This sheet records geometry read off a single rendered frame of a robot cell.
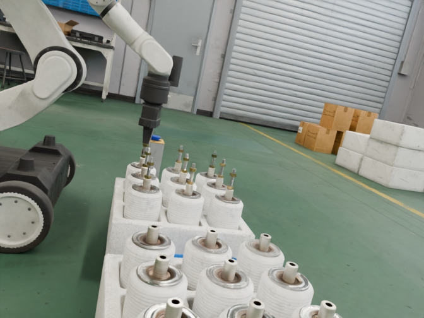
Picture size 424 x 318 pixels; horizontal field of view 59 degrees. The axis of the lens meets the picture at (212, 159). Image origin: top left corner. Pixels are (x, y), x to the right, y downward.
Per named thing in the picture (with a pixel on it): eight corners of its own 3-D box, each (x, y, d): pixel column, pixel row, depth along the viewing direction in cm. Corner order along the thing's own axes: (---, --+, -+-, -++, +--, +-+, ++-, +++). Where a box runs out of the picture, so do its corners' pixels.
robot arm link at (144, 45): (162, 78, 113) (129, 45, 108) (158, 77, 121) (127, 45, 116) (177, 63, 113) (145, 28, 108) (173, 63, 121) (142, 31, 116)
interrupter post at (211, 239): (205, 248, 74) (208, 233, 73) (202, 243, 76) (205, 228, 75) (216, 249, 74) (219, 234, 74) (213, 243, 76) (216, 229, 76)
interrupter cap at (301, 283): (278, 292, 63) (279, 288, 63) (260, 269, 70) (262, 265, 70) (317, 293, 65) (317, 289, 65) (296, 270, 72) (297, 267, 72)
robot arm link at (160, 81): (142, 86, 113) (149, 48, 111) (140, 84, 123) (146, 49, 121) (179, 94, 117) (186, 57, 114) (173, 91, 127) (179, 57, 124)
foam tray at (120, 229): (101, 285, 97) (111, 221, 94) (108, 224, 134) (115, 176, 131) (241, 293, 107) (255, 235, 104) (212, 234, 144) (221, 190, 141)
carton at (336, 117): (347, 132, 459) (354, 108, 453) (331, 129, 452) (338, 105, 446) (334, 128, 487) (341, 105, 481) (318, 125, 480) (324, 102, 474)
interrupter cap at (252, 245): (252, 257, 74) (253, 254, 74) (240, 240, 81) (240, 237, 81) (286, 259, 76) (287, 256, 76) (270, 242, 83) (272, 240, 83)
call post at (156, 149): (131, 220, 142) (145, 141, 136) (131, 212, 149) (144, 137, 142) (150, 222, 144) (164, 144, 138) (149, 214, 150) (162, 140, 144)
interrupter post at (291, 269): (284, 284, 66) (289, 267, 65) (279, 277, 68) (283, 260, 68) (296, 284, 67) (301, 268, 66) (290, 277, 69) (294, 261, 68)
